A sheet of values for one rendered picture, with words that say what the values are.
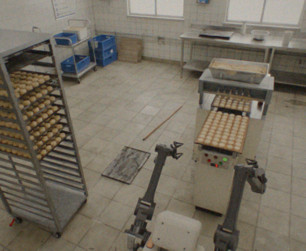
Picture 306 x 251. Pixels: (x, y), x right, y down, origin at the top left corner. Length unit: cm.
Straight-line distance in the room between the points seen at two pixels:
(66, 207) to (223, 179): 158
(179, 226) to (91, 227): 171
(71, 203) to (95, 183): 48
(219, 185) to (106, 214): 121
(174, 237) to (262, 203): 200
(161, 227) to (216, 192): 142
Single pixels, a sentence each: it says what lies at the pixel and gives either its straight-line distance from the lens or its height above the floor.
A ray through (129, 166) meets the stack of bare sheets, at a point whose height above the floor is 2.
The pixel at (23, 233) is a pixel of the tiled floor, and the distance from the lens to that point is 307.
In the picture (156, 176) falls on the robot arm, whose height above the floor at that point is 124.
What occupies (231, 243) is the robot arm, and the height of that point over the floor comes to 114.
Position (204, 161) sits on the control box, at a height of 73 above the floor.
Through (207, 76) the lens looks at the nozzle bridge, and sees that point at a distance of 288.
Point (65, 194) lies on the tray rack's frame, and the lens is 304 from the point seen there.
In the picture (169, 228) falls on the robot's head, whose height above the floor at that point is 124.
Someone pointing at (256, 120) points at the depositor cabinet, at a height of 82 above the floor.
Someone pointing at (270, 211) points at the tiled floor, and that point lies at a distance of 314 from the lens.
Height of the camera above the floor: 229
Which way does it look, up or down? 34 degrees down
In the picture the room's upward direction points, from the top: 1 degrees counter-clockwise
